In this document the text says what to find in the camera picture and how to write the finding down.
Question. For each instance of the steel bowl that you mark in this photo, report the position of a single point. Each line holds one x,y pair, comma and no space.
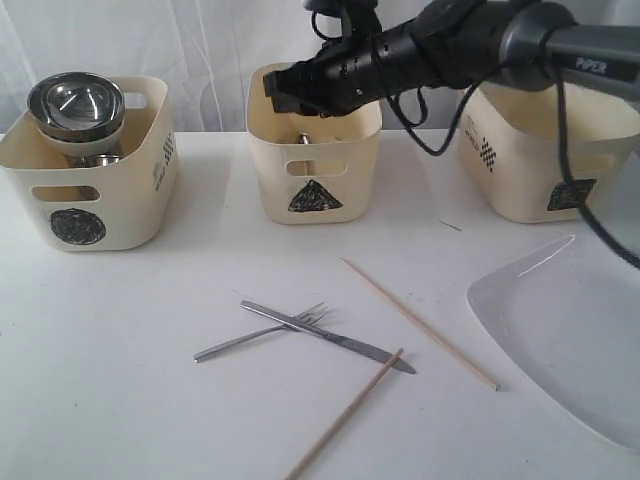
77,107

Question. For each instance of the wooden chopstick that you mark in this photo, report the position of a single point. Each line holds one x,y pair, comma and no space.
306,461
425,328

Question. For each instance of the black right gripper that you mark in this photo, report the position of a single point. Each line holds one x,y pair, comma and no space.
345,76

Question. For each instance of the white ceramic bowl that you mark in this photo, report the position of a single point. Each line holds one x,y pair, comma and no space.
106,145

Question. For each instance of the steel table knife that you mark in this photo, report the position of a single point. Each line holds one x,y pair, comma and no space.
361,348

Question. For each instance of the cream bin with circle mark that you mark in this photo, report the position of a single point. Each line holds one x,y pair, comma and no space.
115,207

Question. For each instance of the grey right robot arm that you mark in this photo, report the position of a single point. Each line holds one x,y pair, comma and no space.
523,45

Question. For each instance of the cream bin with triangle mark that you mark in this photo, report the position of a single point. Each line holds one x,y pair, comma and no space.
328,181

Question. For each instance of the steel fork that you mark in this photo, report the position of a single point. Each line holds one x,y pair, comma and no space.
310,316

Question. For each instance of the white curtain backdrop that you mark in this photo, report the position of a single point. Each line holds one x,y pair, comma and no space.
205,51

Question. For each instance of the cream bin with square mark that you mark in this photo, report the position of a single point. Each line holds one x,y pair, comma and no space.
509,145

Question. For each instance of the steel mug with folding handle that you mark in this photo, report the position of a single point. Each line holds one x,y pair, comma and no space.
94,160

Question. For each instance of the white square plate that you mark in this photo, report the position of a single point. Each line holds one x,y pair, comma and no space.
567,315

